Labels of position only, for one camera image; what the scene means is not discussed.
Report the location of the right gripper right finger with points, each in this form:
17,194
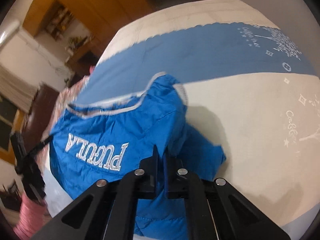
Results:
215,209

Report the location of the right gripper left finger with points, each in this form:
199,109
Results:
106,210

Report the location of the blue puffer jacket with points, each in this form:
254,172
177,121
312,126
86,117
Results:
95,143

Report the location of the pink clothing on floor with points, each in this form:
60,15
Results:
31,217

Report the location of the pink floral satin quilt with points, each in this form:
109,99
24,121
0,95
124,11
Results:
65,97

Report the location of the dark wooden headboard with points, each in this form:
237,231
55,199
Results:
39,115

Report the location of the grey roman blind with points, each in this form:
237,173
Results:
16,90

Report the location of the wooden desk with clutter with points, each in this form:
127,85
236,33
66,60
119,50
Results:
84,57

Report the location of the blue and white bed sheet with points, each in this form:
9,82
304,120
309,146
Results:
249,90

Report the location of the white air conditioner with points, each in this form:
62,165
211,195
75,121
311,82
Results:
8,29

